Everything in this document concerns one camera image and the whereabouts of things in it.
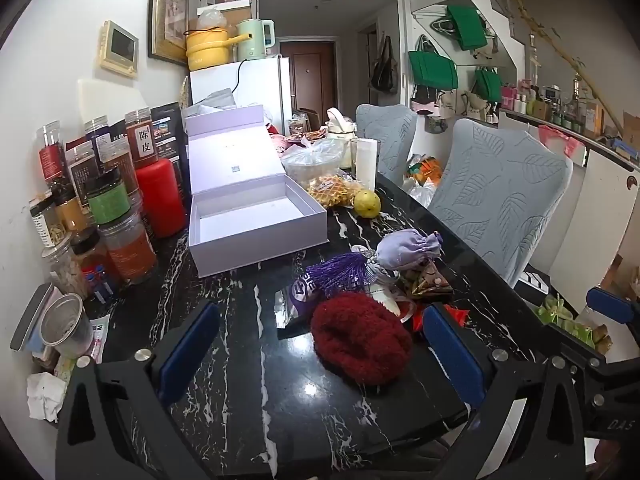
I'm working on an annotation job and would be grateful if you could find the brown door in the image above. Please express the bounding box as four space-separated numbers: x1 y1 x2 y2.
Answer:
280 41 336 111

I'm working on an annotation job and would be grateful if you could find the cream jug kettle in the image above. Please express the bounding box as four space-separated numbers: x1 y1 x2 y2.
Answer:
325 108 358 168

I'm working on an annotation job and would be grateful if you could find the red fluffy pouch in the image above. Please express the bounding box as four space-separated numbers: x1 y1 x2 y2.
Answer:
310 292 413 386

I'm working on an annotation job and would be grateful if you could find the lavender gift box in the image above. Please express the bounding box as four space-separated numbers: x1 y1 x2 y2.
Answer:
182 105 328 278

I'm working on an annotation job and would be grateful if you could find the group of clear spice jars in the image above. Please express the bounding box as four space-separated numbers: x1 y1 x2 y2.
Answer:
28 108 160 303

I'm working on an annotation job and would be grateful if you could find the white fridge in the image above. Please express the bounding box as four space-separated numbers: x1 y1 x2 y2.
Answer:
189 57 291 136

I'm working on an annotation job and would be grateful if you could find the black printed pouch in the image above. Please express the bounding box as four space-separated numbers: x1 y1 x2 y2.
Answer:
150 105 191 196

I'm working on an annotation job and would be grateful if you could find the clear plastic cup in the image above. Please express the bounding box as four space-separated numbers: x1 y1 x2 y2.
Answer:
40 294 95 358

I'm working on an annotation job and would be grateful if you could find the grey plastic bag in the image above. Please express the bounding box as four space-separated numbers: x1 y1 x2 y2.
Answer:
182 89 236 111

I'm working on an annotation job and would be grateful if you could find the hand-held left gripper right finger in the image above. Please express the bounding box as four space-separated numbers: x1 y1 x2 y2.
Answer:
422 304 588 480

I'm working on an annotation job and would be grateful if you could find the white paper roll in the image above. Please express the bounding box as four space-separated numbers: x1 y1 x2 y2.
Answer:
356 138 377 191

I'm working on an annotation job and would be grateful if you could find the purple silver snack packet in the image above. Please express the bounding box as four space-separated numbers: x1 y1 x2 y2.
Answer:
277 275 326 331

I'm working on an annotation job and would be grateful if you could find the red canister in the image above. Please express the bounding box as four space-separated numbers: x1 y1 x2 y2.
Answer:
135 158 187 238

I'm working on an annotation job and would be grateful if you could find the row of cosmetic bottles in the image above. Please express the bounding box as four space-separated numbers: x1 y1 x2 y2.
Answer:
501 77 606 136

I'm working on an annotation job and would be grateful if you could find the lavender drawstring sachet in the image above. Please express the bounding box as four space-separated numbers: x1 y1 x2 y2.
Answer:
375 229 443 276

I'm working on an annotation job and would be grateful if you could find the green tote bag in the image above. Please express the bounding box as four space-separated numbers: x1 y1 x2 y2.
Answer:
473 66 502 103
408 50 459 91
446 4 488 51

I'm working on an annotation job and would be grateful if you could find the crumpled white tissue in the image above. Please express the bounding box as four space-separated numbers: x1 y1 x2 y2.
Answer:
26 372 66 422

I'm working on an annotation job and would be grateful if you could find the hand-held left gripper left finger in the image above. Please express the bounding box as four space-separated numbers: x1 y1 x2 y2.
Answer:
55 301 221 480

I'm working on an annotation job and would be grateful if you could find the grey leaf-pattern chair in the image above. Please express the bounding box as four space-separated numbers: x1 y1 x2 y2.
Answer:
429 119 574 288
355 104 418 186

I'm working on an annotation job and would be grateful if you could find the purple tassel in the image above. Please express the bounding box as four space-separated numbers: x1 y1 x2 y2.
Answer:
305 252 373 298

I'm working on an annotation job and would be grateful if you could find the green triangular snack packet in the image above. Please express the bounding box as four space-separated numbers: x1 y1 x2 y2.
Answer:
397 260 453 303

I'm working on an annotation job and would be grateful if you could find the clear plastic bag with bowl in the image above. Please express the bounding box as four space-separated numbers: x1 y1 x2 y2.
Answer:
281 139 346 186

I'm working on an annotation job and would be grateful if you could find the framed picture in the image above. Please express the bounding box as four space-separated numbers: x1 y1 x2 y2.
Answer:
148 0 191 66

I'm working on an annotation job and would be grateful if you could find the black pink bag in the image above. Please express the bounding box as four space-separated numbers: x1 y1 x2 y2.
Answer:
410 85 441 116

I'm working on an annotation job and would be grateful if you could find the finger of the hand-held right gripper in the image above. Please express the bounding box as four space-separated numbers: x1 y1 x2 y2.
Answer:
587 287 637 325
560 340 640 391

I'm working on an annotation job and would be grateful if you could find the wall intercom panel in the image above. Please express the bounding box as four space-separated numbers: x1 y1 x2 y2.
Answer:
98 20 139 78

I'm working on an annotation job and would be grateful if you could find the beige tote bag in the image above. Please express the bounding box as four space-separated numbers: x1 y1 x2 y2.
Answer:
462 91 493 121
439 87 468 120

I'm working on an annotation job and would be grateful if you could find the dark hanging bag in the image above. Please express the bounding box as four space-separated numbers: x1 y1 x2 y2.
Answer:
370 35 399 93

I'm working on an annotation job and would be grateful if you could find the pink plastic bag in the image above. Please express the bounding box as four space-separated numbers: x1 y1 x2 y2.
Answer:
539 125 586 166

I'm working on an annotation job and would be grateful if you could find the red gold candy packet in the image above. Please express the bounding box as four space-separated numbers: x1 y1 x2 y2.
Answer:
410 305 468 336

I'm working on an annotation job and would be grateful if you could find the waffle packet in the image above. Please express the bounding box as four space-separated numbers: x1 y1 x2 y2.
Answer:
306 174 366 209

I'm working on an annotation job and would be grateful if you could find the yellow lemon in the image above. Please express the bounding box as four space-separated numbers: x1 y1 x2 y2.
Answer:
354 190 382 219

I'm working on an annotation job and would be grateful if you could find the pale green kettle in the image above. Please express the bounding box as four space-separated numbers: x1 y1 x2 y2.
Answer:
236 19 276 62

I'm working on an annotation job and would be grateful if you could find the yellow pot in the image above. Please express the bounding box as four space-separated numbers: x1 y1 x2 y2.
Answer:
186 30 251 71

